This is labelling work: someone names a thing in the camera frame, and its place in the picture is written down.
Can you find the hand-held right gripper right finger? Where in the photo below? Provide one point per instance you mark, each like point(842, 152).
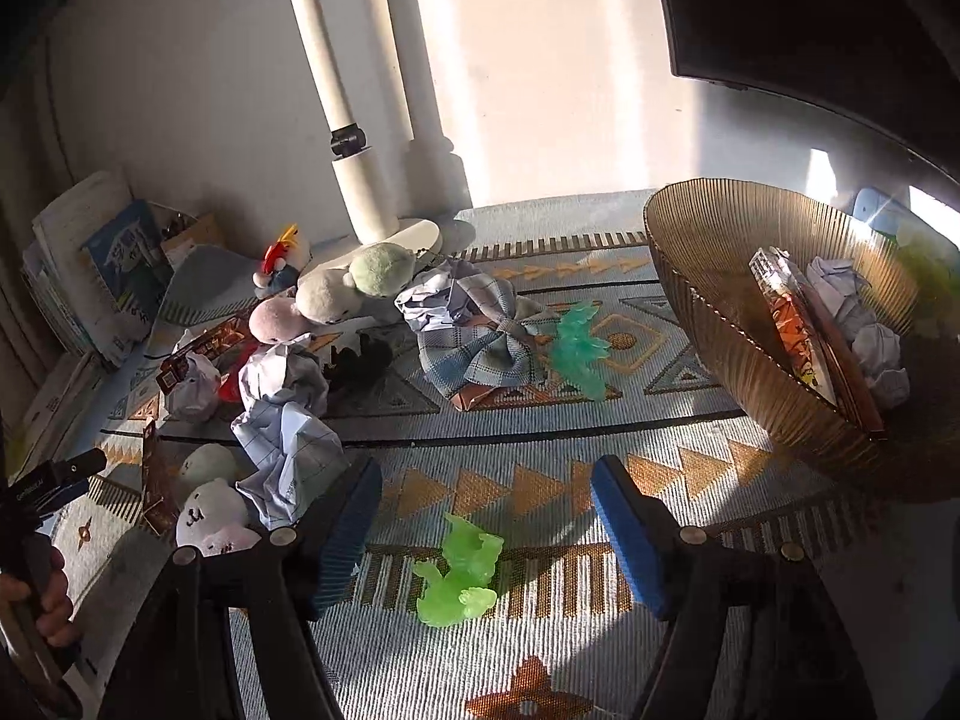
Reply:
point(626, 540)

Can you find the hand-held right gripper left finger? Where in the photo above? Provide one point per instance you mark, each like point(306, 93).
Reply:
point(343, 540)

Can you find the green dinosaur toy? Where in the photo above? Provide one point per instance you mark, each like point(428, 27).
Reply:
point(454, 574)

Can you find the brown ribbed bowl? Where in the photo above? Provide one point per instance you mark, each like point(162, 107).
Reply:
point(720, 315)

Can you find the person's left hand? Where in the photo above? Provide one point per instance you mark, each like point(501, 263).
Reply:
point(52, 592)

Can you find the crumpled grid paper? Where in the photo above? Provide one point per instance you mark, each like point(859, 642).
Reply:
point(289, 465)

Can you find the brown snack wrapper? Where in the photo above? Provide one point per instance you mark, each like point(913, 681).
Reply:
point(202, 345)
point(155, 487)

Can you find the white seal plush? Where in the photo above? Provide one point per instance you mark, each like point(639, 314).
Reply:
point(214, 521)

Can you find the pale green round plush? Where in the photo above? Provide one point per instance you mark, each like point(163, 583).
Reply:
point(206, 465)

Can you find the patterned woven mat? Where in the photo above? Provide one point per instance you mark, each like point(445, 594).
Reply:
point(480, 457)

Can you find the crumpled white paper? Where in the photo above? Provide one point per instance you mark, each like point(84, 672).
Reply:
point(840, 281)
point(877, 346)
point(892, 388)
point(431, 300)
point(191, 390)
point(281, 382)

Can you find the black small toy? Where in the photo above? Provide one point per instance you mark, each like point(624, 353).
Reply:
point(360, 367)

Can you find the small pink box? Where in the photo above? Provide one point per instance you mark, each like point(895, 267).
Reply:
point(469, 397)

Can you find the red snack packet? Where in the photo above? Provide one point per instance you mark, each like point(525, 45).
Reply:
point(234, 379)

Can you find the teal dinosaur toy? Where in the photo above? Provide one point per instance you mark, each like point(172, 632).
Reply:
point(579, 345)

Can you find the plaid cloth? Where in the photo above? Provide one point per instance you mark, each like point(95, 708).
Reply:
point(480, 352)

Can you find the pink white green dango plush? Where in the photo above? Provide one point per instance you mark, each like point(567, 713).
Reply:
point(322, 294)

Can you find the blue cover book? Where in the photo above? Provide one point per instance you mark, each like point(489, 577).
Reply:
point(124, 259)

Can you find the stack of books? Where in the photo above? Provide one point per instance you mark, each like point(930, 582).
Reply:
point(67, 240)

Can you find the orange snack packet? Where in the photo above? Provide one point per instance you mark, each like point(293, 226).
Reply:
point(787, 326)

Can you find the red haired plush doll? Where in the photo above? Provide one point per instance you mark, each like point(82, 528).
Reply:
point(281, 262)

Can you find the cardboard pen holder box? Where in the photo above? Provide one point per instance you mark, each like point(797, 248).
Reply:
point(191, 236)

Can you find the light blue box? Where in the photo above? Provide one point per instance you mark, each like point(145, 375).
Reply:
point(874, 210)

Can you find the white desk lamp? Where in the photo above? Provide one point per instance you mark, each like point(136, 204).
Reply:
point(330, 75)

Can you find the dark monitor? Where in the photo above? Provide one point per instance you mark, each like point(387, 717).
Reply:
point(810, 7)

